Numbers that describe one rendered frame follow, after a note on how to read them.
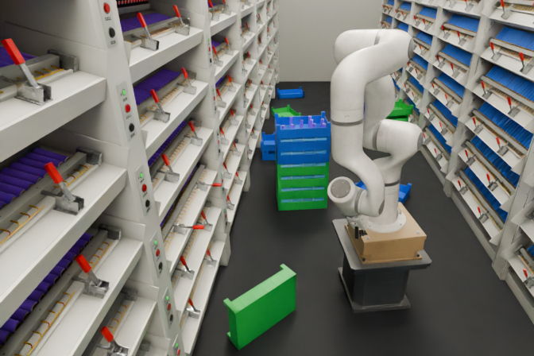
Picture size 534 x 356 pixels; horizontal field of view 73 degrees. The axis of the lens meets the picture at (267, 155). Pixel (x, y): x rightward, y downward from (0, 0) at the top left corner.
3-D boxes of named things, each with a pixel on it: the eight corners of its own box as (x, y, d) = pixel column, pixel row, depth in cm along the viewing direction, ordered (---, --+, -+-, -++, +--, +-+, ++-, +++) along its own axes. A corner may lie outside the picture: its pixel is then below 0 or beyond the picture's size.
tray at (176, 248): (215, 179, 157) (220, 161, 153) (167, 284, 103) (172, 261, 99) (171, 167, 157) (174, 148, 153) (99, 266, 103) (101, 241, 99)
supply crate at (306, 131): (323, 123, 218) (324, 110, 215) (330, 136, 200) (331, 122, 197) (274, 125, 218) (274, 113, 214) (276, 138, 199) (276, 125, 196)
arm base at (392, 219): (396, 204, 155) (400, 165, 147) (412, 231, 138) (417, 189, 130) (352, 207, 155) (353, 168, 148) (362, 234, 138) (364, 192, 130)
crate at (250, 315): (296, 309, 155) (284, 298, 160) (296, 273, 146) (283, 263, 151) (238, 350, 138) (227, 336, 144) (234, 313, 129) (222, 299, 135)
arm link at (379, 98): (396, 160, 130) (354, 152, 139) (407, 136, 135) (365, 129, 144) (377, 47, 95) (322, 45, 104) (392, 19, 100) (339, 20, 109)
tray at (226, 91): (240, 91, 211) (245, 69, 205) (216, 130, 157) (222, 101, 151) (207, 82, 211) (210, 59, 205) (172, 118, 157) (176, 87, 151)
